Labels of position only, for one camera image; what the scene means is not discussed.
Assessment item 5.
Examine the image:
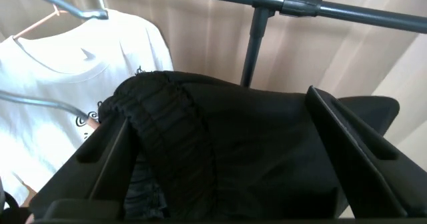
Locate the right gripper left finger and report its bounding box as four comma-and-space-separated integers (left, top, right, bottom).
28, 112, 139, 220

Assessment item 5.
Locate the pink clothes hanger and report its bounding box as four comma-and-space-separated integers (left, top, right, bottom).
12, 4, 69, 40
0, 0, 109, 131

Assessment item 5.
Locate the beige curtain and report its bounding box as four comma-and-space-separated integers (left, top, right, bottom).
0, 0, 427, 218

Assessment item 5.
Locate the white printed shirt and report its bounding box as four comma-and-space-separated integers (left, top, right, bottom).
0, 9, 174, 207

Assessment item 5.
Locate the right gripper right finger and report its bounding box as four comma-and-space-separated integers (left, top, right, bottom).
304, 85, 427, 218

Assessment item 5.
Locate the black clothes rack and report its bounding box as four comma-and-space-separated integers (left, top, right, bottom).
123, 0, 427, 88

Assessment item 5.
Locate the black garment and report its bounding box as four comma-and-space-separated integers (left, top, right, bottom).
98, 70, 400, 220

